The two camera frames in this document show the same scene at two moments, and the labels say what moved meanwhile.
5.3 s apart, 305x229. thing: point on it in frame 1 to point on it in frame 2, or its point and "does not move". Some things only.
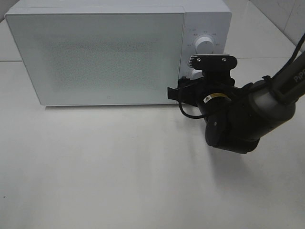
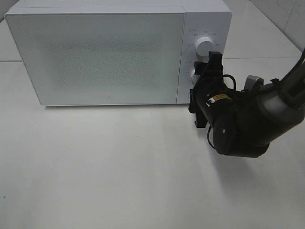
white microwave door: (101, 58) does not move
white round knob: (204, 45) does not move
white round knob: (195, 74) does not move
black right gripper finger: (182, 92) to (200, 67)
